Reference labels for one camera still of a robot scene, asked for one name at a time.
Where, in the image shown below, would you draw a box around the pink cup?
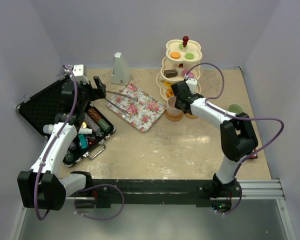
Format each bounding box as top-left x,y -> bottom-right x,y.
166,96 -> 183,117

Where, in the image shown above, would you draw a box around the woven coaster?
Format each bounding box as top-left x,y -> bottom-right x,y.
185,113 -> 198,119
164,111 -> 184,122

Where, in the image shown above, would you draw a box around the yellow glazed donut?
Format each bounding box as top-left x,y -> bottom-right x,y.
164,81 -> 172,88

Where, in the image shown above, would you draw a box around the metal tongs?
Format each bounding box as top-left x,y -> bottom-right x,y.
105,90 -> 139,116

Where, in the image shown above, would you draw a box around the pink cake slice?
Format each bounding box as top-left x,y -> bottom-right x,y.
181,69 -> 194,78

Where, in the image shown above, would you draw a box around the chocolate striped cake bar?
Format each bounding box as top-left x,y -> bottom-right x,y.
163,69 -> 178,78

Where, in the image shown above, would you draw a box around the cream cake slice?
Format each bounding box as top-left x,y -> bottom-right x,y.
175,63 -> 184,75

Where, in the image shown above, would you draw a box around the orange macaron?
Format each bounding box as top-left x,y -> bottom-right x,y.
170,51 -> 181,59

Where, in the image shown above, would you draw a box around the green cup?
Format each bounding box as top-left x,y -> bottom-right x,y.
227,103 -> 245,115

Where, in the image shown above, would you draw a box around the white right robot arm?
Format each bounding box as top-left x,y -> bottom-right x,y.
171,78 -> 258,197

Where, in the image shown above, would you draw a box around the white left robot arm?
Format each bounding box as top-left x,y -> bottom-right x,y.
17,75 -> 106,211

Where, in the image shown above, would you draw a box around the orange poker chip stack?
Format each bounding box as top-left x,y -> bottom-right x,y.
87,108 -> 103,123

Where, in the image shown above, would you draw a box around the grey metronome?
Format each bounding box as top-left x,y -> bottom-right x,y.
110,52 -> 130,85

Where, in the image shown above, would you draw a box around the green poker chip stack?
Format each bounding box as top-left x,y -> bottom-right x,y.
97,118 -> 112,132

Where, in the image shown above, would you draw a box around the black open case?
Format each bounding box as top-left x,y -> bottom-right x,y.
17,76 -> 116,167

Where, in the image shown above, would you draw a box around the cream three-tier dessert stand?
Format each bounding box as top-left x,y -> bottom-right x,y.
156,36 -> 203,101

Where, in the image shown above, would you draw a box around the white small bottle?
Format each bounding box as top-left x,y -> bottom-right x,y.
77,128 -> 93,135

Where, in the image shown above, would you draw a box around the floral serving tray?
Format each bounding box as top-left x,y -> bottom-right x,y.
106,83 -> 166,133

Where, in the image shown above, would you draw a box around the red black toy car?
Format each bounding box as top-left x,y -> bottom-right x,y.
249,153 -> 258,160

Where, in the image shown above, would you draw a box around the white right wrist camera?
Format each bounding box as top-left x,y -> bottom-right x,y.
184,77 -> 198,94

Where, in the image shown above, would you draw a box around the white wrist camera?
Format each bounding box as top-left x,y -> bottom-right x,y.
184,77 -> 198,94
70,64 -> 90,84

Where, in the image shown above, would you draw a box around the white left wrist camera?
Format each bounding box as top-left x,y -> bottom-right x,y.
70,64 -> 90,84

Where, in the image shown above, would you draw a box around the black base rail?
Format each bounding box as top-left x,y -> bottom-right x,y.
71,179 -> 243,212

